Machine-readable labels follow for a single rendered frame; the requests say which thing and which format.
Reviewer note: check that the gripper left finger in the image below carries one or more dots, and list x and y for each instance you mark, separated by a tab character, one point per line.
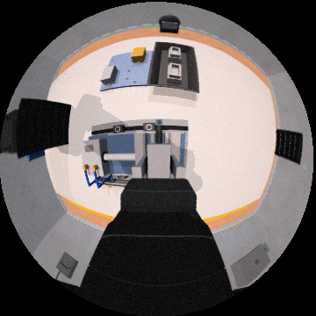
140	169

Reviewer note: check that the orange rectangular block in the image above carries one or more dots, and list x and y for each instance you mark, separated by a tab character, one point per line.
139	54

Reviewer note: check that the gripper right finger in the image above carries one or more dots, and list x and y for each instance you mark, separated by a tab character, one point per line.
176	168

